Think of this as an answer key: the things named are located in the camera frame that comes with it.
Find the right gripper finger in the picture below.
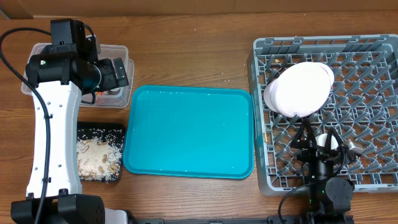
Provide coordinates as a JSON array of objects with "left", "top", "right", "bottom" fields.
[
  {"left": 325, "top": 128, "right": 343, "bottom": 149},
  {"left": 290, "top": 118, "right": 317, "bottom": 148}
]

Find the white paper cup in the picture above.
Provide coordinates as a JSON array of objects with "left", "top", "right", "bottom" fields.
[{"left": 315, "top": 133, "right": 339, "bottom": 150}]

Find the white plate with food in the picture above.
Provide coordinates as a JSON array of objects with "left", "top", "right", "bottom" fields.
[{"left": 276, "top": 62, "right": 335, "bottom": 118}]

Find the pink bowl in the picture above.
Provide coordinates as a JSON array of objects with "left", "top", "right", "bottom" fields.
[{"left": 263, "top": 80, "right": 279, "bottom": 112}]

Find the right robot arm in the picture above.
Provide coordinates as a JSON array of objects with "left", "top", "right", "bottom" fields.
[{"left": 290, "top": 118, "right": 354, "bottom": 224}]

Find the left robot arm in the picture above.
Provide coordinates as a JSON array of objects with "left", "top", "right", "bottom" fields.
[{"left": 11, "top": 19, "right": 135, "bottom": 223}]

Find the grey dishwasher rack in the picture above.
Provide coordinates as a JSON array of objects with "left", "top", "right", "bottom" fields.
[{"left": 247, "top": 34, "right": 397, "bottom": 196}]

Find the clear plastic storage bin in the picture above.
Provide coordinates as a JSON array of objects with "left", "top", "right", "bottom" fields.
[{"left": 22, "top": 43, "right": 134, "bottom": 113}]

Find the black plastic tray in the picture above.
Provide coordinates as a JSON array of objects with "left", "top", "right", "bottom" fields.
[{"left": 77, "top": 121, "right": 126, "bottom": 182}]

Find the rice and peanut pile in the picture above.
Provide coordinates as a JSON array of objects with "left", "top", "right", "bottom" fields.
[{"left": 76, "top": 137, "right": 123, "bottom": 182}]

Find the teal serving tray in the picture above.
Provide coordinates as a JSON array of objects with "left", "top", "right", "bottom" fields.
[{"left": 123, "top": 85, "right": 254, "bottom": 179}]

